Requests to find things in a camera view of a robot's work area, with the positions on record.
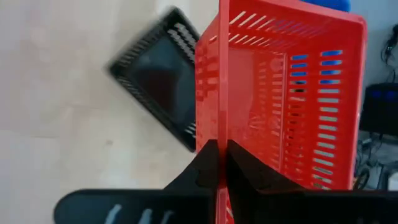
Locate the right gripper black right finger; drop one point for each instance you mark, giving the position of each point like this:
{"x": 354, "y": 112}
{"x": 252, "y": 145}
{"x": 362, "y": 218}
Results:
{"x": 264, "y": 199}

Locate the red plastic slotted basket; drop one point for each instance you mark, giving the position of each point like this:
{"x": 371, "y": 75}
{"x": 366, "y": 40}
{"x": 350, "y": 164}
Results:
{"x": 242, "y": 93}

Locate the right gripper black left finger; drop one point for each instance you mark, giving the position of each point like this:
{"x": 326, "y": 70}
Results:
{"x": 186, "y": 199}

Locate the black box with blue lights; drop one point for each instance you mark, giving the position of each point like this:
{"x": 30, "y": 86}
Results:
{"x": 381, "y": 109}

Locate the black plastic slotted basket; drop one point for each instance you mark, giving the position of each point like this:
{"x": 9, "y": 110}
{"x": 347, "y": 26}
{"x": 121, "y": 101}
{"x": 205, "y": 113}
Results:
{"x": 161, "y": 77}

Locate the blue plastic slotted basket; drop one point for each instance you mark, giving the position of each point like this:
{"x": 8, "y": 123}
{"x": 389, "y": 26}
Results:
{"x": 329, "y": 4}

